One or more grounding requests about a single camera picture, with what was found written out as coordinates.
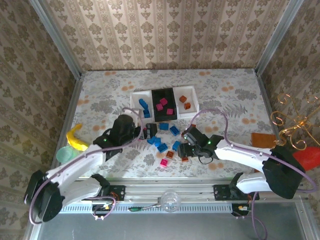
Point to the red egg-shaped ball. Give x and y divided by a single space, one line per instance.
310 157

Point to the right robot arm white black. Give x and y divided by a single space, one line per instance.
245 153

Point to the long blue lego brick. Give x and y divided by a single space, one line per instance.
143 103

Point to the aluminium corner post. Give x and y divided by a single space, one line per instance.
57 40
279 35

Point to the clear plastic dome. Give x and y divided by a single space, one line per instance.
170 201

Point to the pink lego brick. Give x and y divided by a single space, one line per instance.
164 162
144 130
170 111
159 107
163 101

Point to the small green connector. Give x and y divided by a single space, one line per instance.
135 209

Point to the black plastic container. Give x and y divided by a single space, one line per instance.
162 116

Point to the white plastic container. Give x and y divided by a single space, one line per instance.
136 100
193 99

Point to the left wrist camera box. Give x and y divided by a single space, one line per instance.
135 112

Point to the yellow banana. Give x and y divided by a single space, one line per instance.
75 140

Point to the pale green cup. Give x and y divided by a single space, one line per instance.
65 155

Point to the aluminium side rail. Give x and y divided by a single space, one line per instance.
265 100
71 105

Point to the aluminium base beam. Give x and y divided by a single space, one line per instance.
150 190

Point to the orange flat board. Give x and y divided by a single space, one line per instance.
262 140

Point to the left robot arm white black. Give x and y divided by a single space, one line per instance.
75 162

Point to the grey metal panel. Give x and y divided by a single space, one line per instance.
162 227

